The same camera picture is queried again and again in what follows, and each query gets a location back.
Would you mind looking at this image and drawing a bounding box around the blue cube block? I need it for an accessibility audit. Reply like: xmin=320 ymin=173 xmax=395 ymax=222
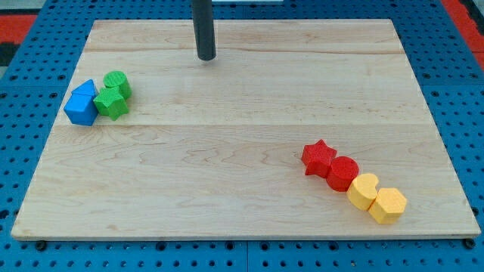
xmin=64 ymin=94 xmax=98 ymax=126

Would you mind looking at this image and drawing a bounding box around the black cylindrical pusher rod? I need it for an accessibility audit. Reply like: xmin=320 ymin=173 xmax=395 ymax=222
xmin=191 ymin=0 xmax=216 ymax=61

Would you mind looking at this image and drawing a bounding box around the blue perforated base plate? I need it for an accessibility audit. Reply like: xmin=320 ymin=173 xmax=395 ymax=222
xmin=1 ymin=0 xmax=483 ymax=271

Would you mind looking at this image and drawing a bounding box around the blue triangular prism block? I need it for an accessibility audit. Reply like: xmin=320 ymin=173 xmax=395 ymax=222
xmin=71 ymin=79 xmax=98 ymax=97

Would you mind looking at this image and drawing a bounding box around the red star block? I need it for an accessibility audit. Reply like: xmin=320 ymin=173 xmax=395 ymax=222
xmin=301 ymin=139 xmax=337 ymax=178

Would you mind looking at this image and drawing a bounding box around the green star block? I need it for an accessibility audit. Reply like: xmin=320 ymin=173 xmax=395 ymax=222
xmin=93 ymin=87 xmax=129 ymax=121

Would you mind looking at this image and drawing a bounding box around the green cylinder block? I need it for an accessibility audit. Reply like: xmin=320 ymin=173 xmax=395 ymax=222
xmin=103 ymin=70 xmax=132 ymax=100

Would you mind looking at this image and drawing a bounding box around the yellow hexagon block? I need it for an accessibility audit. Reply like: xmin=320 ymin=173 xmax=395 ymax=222
xmin=368 ymin=187 xmax=408 ymax=224

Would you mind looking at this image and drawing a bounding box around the yellow heart block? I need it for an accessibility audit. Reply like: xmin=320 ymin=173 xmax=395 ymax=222
xmin=346 ymin=173 xmax=379 ymax=211

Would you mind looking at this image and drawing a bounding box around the red cylinder block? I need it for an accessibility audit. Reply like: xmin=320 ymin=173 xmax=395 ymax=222
xmin=326 ymin=156 xmax=359 ymax=192

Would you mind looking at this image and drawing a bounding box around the light wooden board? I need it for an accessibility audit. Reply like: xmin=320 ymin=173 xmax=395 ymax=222
xmin=11 ymin=19 xmax=481 ymax=241

